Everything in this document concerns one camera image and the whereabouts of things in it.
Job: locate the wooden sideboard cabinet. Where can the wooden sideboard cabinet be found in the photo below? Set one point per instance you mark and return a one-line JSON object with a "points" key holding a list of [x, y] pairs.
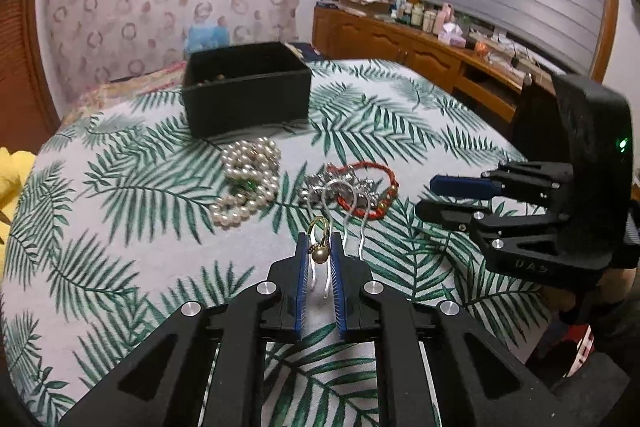
{"points": [[515, 107]]}

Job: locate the pink bottle on sideboard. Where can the pink bottle on sideboard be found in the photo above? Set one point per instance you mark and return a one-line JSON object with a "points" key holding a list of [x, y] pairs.
{"points": [[443, 17]]}

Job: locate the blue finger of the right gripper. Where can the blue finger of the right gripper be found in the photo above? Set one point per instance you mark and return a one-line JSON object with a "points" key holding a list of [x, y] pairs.
{"points": [[465, 185], [450, 216]]}

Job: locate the gold pearl earring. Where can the gold pearl earring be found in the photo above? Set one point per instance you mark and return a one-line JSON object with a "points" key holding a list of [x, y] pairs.
{"points": [[318, 233]]}

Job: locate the blue plush toy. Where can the blue plush toy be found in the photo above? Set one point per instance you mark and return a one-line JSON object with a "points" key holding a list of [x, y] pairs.
{"points": [[205, 37]]}

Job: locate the palm leaf print tablecloth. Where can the palm leaf print tablecloth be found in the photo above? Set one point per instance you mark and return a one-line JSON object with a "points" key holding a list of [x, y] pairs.
{"points": [[114, 231]]}

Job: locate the brown louvered wardrobe door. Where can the brown louvered wardrobe door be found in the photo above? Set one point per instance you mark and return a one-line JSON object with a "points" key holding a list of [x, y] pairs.
{"points": [[27, 114]]}

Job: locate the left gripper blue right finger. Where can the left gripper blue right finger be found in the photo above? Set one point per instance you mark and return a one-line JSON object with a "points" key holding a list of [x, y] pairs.
{"points": [[368, 311]]}

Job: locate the white jar on sideboard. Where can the white jar on sideboard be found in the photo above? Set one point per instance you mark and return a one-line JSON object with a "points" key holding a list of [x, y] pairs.
{"points": [[429, 19]]}

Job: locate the person's right hand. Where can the person's right hand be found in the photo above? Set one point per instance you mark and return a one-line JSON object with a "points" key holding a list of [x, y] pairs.
{"points": [[614, 286]]}

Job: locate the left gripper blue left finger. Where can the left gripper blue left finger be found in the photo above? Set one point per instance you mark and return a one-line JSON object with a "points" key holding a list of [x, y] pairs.
{"points": [[271, 311]]}

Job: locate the black square jewelry box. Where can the black square jewelry box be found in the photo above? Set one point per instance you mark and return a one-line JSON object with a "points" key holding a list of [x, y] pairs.
{"points": [[246, 86]]}

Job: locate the silver crystal hair comb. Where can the silver crystal hair comb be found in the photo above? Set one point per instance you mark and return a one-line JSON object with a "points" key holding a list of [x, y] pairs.
{"points": [[335, 189]]}

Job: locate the yellow plush toy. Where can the yellow plush toy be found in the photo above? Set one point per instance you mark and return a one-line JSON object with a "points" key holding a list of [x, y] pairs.
{"points": [[14, 171]]}

